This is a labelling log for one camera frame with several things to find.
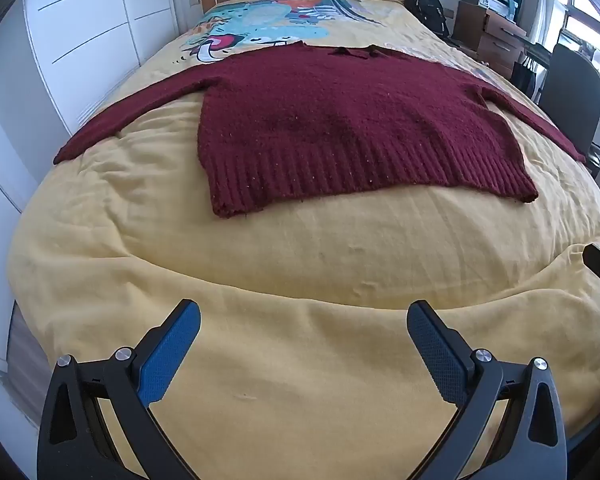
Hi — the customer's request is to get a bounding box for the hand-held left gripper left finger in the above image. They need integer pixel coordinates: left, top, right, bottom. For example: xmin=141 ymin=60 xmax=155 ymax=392
xmin=36 ymin=299 xmax=202 ymax=480

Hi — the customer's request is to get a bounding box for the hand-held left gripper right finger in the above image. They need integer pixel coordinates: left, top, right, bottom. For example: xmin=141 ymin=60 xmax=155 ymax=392
xmin=407 ymin=300 xmax=568 ymax=480

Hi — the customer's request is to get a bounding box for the maroon knitted sweater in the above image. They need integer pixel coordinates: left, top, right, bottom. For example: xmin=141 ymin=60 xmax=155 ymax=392
xmin=53 ymin=42 xmax=587 ymax=219

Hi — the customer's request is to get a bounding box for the yellow printed bed blanket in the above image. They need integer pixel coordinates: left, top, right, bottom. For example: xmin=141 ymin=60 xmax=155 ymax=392
xmin=7 ymin=0 xmax=600 ymax=480

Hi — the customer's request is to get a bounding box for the grey office chair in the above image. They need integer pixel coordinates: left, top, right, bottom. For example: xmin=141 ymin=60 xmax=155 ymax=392
xmin=537 ymin=42 xmax=600 ymax=166

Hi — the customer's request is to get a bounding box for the black bag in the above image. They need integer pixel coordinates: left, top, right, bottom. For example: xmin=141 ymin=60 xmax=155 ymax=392
xmin=511 ymin=56 xmax=548 ymax=100

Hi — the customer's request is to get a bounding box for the window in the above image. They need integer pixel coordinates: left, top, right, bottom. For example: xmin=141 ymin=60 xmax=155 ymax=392
xmin=530 ymin=0 xmax=600 ymax=61

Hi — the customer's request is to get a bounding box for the wooden drawer cabinet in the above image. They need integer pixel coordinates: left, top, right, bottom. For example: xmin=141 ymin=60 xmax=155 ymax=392
xmin=452 ymin=1 xmax=528 ymax=66

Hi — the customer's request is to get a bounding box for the black backpack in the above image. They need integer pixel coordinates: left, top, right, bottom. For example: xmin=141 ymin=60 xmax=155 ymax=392
xmin=404 ymin=0 xmax=453 ymax=38

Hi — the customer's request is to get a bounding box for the white wardrobe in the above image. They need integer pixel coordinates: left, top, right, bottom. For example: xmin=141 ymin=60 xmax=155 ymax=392
xmin=0 ymin=0 xmax=191 ymax=211

